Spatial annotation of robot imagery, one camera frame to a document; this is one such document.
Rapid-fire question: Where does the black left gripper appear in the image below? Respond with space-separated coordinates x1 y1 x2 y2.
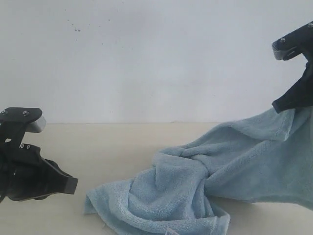
0 143 78 201

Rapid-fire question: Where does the light blue terry towel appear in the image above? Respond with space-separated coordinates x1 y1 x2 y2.
84 108 313 235

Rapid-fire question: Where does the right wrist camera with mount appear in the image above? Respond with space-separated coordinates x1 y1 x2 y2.
271 21 313 63

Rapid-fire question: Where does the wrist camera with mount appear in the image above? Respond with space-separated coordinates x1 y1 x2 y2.
0 107 46 159
271 21 313 63

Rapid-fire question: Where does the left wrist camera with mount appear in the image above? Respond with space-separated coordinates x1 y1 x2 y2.
0 107 46 159

